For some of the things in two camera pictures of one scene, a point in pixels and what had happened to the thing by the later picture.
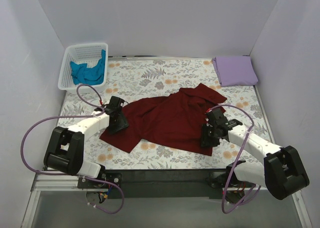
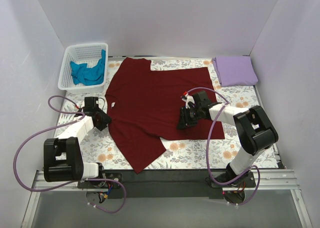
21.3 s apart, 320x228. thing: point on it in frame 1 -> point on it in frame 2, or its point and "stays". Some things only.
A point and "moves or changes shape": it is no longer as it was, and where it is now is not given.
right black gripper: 208,134 -> 185,118
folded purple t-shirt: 235,70 stays
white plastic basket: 89,53 stays
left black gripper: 118,120 -> 104,119
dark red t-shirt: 176,121 moves or changes shape
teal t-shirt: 82,75 stays
